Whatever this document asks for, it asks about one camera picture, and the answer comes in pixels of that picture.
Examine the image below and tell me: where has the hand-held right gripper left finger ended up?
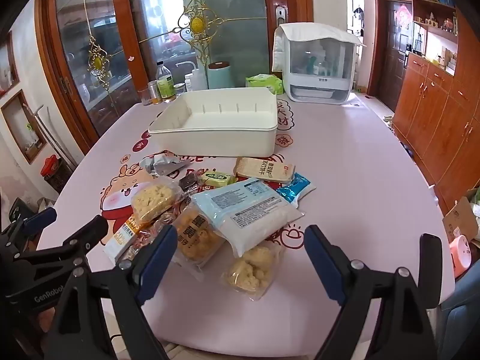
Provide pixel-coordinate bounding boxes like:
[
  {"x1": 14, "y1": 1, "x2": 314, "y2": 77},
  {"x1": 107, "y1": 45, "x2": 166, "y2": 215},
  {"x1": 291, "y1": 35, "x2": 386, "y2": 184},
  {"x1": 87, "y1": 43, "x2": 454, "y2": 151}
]
[{"x1": 49, "y1": 225, "x2": 179, "y2": 360}]

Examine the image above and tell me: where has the yellow-green small snack packet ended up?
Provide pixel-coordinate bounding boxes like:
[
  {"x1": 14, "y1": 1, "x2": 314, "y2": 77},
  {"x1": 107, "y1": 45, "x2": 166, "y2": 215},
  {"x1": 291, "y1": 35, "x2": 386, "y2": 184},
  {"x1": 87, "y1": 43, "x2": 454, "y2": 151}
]
[{"x1": 198, "y1": 170, "x2": 238, "y2": 188}]

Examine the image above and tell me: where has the clear packet of pale pastry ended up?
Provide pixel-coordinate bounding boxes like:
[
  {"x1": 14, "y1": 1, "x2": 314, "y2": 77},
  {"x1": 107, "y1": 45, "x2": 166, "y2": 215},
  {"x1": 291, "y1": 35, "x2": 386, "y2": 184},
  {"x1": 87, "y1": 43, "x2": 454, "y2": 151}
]
[
  {"x1": 130, "y1": 180, "x2": 185, "y2": 230},
  {"x1": 222, "y1": 245, "x2": 281, "y2": 301}
]

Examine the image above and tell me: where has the white cloth cover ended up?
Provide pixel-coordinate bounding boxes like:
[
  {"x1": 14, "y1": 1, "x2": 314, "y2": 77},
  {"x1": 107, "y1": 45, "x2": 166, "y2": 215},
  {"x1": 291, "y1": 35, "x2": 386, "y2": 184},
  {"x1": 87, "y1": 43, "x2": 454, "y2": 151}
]
[{"x1": 272, "y1": 22, "x2": 367, "y2": 73}]

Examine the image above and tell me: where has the orange and white snack box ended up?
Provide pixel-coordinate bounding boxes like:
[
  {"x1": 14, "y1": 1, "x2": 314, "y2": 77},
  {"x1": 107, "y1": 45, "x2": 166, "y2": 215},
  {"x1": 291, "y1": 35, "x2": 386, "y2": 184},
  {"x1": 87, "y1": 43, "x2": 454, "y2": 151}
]
[{"x1": 103, "y1": 214, "x2": 145, "y2": 265}]

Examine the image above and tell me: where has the teal canister with brown lid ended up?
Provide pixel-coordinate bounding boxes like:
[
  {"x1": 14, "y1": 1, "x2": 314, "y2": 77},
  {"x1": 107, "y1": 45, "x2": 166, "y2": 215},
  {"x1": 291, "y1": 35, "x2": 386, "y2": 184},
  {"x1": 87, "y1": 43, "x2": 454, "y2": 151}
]
[{"x1": 207, "y1": 61, "x2": 235, "y2": 91}]

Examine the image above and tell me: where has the cardboard box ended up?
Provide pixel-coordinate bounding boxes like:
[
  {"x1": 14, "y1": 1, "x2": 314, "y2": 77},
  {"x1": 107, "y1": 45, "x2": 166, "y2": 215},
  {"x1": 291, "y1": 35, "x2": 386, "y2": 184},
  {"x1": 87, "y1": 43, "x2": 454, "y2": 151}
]
[{"x1": 442, "y1": 195, "x2": 480, "y2": 245}]

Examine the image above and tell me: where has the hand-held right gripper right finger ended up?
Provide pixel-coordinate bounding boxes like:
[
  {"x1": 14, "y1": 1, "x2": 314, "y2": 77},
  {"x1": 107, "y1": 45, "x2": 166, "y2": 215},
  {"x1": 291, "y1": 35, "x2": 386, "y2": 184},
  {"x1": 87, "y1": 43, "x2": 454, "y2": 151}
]
[{"x1": 304, "y1": 225, "x2": 444, "y2": 360}]

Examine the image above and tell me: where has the dark brown snack packet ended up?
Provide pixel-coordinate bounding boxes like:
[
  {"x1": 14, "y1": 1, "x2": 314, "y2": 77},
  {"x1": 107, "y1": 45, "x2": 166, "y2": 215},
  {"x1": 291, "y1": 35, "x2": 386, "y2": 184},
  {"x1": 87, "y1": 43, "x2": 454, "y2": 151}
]
[{"x1": 179, "y1": 174, "x2": 200, "y2": 194}]

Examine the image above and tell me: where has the silver door handle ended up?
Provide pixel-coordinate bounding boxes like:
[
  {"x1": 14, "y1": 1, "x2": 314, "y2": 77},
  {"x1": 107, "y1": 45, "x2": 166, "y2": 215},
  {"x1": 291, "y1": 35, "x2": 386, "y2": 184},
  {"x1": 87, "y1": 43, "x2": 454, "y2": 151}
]
[{"x1": 274, "y1": 5, "x2": 288, "y2": 31}]

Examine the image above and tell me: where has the silver foil snack packet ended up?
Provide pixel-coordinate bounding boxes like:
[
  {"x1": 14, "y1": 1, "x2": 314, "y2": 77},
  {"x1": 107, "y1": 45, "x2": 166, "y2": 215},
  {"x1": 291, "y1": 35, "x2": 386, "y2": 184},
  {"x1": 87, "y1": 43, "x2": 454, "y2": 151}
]
[{"x1": 139, "y1": 151, "x2": 185, "y2": 176}]

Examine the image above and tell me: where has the clear bottle with green label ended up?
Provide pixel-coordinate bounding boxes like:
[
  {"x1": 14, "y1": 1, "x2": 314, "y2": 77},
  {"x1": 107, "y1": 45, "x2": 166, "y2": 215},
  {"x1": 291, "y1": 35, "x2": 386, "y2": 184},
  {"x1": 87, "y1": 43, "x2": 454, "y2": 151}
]
[{"x1": 155, "y1": 60, "x2": 177, "y2": 103}]

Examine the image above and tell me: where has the blue foil snack packet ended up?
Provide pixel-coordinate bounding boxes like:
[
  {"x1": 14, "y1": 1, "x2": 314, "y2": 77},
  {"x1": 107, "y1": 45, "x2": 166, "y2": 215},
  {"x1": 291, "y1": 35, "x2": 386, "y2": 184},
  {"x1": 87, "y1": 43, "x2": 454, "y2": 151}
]
[{"x1": 275, "y1": 172, "x2": 317, "y2": 209}]

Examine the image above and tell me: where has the orange egg yolk puff packet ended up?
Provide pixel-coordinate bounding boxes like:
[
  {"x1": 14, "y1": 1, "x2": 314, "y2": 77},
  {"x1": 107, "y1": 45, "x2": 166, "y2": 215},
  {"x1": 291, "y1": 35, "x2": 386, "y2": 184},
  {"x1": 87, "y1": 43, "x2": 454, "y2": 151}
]
[{"x1": 172, "y1": 204, "x2": 226, "y2": 271}]

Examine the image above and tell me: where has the white countertop sterilizer cabinet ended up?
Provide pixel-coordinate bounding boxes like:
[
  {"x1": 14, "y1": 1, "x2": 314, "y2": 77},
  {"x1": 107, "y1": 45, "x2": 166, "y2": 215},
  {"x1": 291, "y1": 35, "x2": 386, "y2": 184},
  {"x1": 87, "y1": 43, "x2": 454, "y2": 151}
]
[{"x1": 272, "y1": 22, "x2": 367, "y2": 105}]

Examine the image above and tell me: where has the wooden cabinet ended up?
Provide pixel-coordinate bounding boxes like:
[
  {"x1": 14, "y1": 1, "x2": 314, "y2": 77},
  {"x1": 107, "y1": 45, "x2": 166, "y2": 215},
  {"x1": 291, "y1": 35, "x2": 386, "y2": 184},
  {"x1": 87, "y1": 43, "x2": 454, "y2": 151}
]
[{"x1": 391, "y1": 50, "x2": 480, "y2": 215}]

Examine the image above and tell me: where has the beige cracker packet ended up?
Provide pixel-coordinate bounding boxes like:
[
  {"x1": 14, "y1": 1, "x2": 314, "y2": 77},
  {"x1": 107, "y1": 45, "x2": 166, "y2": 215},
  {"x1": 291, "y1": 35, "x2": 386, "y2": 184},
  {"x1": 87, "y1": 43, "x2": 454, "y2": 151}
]
[{"x1": 234, "y1": 156, "x2": 296, "y2": 185}]

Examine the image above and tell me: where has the green wet wipes pack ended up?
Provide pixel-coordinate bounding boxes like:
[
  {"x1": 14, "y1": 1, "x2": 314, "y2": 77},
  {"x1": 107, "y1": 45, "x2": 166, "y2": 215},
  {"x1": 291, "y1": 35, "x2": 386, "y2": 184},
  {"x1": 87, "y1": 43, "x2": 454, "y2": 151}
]
[{"x1": 245, "y1": 74, "x2": 284, "y2": 96}]

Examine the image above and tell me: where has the wooden wall shelf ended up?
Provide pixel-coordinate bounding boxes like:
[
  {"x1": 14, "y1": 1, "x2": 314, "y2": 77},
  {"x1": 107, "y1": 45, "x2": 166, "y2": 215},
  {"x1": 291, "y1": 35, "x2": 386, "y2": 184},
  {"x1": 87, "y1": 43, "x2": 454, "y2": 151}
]
[{"x1": 408, "y1": 0, "x2": 461, "y2": 80}]

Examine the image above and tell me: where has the wooden framed glass door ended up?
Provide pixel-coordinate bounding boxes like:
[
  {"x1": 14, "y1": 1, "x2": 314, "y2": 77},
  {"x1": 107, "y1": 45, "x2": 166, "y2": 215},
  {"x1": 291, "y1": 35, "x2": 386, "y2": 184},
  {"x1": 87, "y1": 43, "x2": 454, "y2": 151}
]
[
  {"x1": 35, "y1": 0, "x2": 151, "y2": 148},
  {"x1": 125, "y1": 0, "x2": 314, "y2": 91}
]

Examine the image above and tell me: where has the pink plastic stool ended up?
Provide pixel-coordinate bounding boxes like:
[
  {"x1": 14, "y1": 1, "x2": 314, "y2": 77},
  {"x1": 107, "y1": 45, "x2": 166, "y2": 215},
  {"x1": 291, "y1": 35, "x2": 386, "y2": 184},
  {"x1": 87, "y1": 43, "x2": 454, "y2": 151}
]
[{"x1": 449, "y1": 234, "x2": 478, "y2": 279}]

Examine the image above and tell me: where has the large white light-blue packet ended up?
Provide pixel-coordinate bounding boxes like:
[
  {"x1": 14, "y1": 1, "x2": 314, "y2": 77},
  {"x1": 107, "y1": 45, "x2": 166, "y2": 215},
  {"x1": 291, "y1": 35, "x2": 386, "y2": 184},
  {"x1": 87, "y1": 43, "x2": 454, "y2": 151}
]
[{"x1": 191, "y1": 177, "x2": 305, "y2": 258}]

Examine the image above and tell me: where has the white squeeze bottle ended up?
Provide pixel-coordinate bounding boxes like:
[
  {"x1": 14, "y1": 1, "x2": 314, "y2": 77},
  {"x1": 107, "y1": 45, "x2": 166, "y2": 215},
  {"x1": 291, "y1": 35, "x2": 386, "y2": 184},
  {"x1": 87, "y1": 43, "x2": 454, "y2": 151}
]
[{"x1": 183, "y1": 62, "x2": 207, "y2": 92}]

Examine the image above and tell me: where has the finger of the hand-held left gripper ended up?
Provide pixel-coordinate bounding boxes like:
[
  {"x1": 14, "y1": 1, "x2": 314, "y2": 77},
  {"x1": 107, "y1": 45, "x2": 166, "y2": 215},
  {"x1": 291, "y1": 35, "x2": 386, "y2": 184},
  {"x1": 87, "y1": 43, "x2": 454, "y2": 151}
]
[
  {"x1": 0, "y1": 206, "x2": 58, "y2": 256},
  {"x1": 63, "y1": 215, "x2": 109, "y2": 264}
]

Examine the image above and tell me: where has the pink printed tablecloth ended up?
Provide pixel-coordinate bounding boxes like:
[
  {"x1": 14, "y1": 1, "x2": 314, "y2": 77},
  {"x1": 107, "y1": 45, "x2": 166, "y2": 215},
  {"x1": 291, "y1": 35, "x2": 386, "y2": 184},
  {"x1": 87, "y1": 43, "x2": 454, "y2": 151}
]
[{"x1": 35, "y1": 90, "x2": 457, "y2": 360}]

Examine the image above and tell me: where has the white plastic storage box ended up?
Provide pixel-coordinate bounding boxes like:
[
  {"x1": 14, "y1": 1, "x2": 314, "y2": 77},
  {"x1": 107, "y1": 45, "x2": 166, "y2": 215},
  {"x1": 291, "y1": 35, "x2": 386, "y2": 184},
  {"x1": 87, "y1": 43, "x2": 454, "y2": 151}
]
[{"x1": 148, "y1": 87, "x2": 280, "y2": 158}]

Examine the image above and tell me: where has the dark wooden entry door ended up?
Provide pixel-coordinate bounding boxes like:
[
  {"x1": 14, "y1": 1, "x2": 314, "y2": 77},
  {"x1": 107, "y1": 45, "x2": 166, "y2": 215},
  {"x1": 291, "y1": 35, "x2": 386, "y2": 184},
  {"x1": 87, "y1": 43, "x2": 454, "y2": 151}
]
[{"x1": 374, "y1": 0, "x2": 414, "y2": 114}]

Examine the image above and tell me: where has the wooden framed wall niche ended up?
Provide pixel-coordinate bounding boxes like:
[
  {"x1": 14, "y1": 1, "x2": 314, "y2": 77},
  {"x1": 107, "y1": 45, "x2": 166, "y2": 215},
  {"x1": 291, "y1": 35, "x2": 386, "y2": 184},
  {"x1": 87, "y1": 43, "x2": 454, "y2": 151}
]
[{"x1": 1, "y1": 90, "x2": 48, "y2": 164}]

